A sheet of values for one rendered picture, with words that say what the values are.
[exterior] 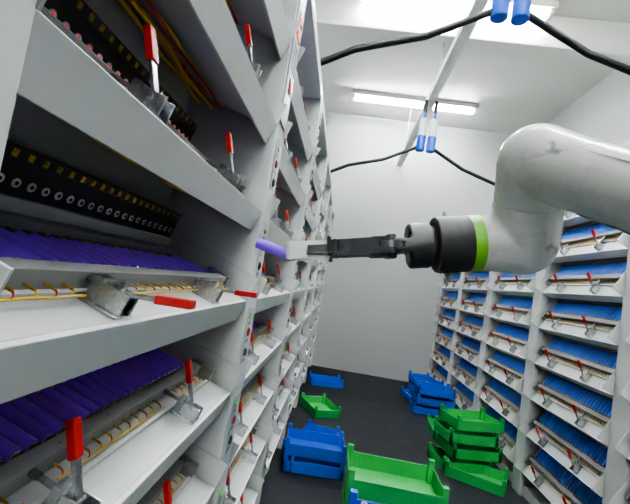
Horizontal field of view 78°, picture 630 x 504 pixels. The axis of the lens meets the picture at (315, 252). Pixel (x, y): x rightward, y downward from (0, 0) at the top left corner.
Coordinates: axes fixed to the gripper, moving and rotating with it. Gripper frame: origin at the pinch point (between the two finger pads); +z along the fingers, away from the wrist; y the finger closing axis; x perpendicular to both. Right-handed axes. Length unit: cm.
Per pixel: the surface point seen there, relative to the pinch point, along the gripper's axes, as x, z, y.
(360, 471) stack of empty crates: -70, -9, 75
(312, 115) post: 61, 3, 85
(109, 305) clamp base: -6.9, 15.6, -30.8
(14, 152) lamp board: 8.5, 26.6, -29.0
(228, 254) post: 1.2, 17.9, 14.8
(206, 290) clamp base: -6.0, 16.0, -4.2
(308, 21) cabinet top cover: 68, 1, 38
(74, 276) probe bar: -4.2, 18.1, -32.0
